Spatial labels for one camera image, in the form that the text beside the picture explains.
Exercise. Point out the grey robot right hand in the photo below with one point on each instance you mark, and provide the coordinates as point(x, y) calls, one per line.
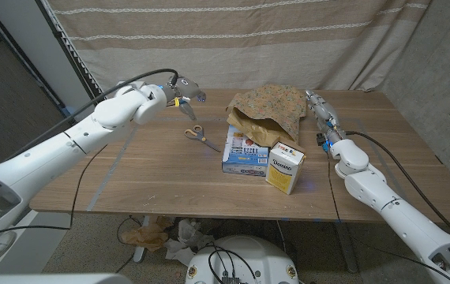
point(325, 114)

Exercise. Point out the crumpled white paper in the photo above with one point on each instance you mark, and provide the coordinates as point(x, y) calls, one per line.
point(187, 232)

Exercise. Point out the grey metal table leg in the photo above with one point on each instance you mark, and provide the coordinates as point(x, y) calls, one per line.
point(347, 248)

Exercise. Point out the white metal table leg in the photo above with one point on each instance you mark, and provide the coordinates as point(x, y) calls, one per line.
point(140, 252)

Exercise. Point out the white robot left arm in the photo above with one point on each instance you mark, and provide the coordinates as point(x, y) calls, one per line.
point(51, 150)

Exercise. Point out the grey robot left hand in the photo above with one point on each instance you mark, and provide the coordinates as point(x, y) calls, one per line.
point(185, 88)

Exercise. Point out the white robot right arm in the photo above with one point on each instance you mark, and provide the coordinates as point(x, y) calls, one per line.
point(367, 189)

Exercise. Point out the white yellow carton box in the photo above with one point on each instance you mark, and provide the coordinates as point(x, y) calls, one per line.
point(284, 169)

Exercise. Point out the crumpled brown paper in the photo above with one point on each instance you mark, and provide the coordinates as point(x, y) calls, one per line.
point(146, 236)

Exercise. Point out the blue white cardboard box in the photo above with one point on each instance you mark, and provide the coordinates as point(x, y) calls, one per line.
point(244, 158)

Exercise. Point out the beige striped curtain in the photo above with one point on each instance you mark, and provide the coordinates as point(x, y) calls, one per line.
point(225, 51)

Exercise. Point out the white robot torso base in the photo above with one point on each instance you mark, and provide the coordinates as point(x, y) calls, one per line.
point(256, 256)

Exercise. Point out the black slanted frame post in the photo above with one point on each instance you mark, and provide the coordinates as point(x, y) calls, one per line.
point(75, 59)

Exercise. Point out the grey tape outline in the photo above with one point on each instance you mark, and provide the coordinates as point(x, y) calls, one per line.
point(109, 173)

